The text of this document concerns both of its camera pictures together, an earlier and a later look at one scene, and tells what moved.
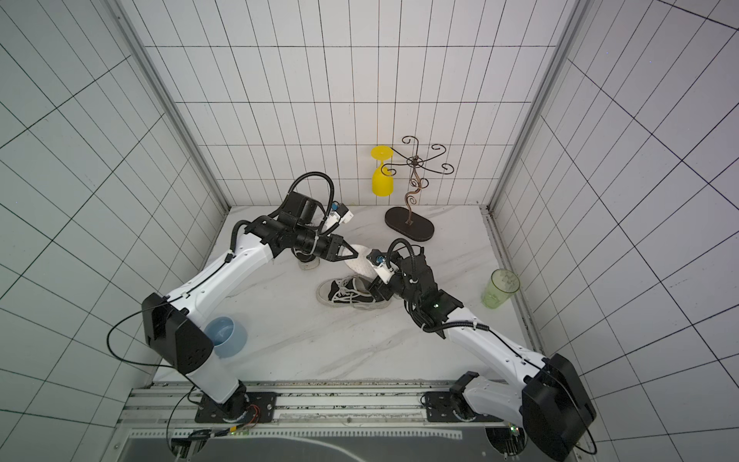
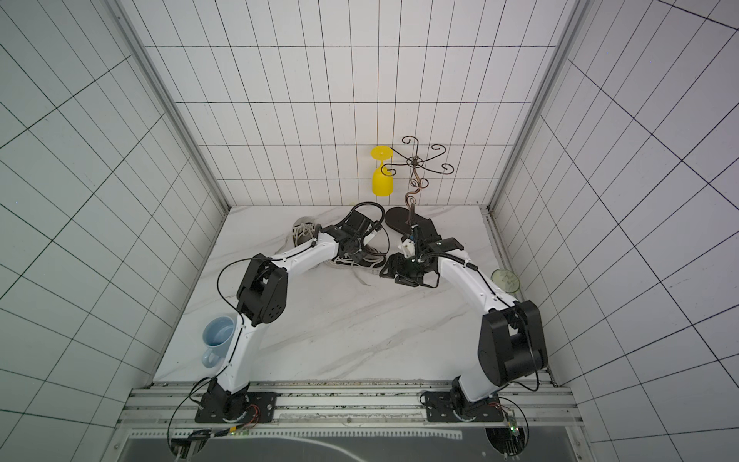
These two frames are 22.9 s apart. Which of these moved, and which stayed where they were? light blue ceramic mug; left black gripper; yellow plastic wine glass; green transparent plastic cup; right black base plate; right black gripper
Moved: right black gripper; left black gripper
Stayed: right black base plate; yellow plastic wine glass; green transparent plastic cup; light blue ceramic mug
